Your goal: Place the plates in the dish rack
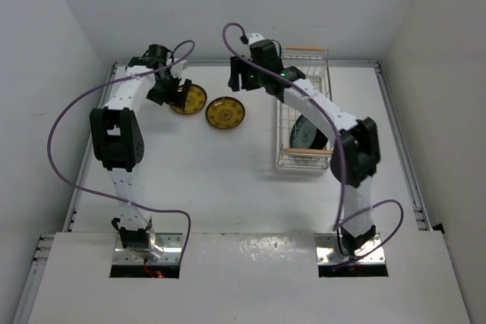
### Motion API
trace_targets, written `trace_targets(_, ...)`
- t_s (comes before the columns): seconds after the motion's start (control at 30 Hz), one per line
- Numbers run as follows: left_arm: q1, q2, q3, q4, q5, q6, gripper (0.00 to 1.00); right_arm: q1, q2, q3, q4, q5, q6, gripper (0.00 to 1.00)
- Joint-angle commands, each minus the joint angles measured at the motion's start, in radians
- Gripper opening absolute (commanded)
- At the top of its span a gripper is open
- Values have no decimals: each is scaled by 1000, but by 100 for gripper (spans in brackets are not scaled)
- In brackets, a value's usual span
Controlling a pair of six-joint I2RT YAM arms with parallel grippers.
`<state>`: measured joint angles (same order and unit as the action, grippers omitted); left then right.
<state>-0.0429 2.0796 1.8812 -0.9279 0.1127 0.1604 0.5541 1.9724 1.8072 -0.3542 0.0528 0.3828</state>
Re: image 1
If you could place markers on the wire dish rack wooden handles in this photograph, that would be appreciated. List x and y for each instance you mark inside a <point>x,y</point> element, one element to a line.
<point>313,61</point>

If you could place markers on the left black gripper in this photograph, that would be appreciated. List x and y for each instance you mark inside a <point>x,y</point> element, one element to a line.
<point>173,96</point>

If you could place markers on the black plate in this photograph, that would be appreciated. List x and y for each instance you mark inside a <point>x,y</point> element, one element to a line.
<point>320,141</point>

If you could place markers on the blue green patterned plate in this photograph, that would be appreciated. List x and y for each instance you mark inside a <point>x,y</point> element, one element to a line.
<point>303,134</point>

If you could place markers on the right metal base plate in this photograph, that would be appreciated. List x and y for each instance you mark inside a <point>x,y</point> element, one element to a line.
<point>328,254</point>

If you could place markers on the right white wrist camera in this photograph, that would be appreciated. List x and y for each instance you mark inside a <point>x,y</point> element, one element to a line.
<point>254,41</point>

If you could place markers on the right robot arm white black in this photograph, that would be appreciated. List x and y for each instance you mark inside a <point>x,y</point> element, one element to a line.
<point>356,150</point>

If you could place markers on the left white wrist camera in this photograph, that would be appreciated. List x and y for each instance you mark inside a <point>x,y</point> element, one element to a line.
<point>178,69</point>

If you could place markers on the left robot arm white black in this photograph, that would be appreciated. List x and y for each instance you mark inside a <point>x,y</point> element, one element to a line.
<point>118,141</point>

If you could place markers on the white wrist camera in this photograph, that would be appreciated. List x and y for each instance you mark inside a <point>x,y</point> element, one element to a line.
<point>178,69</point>
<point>254,41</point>

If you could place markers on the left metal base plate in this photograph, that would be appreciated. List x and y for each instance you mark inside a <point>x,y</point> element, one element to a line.
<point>165,250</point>

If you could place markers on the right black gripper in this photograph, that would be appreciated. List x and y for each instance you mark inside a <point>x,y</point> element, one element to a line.
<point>246,83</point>

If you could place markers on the metal base plate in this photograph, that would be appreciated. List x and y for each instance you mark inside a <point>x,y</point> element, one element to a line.
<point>165,250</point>
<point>328,254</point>

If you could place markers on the yellow patterned plate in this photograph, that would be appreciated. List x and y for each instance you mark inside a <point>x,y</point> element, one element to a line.
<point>225,113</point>
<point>194,103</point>

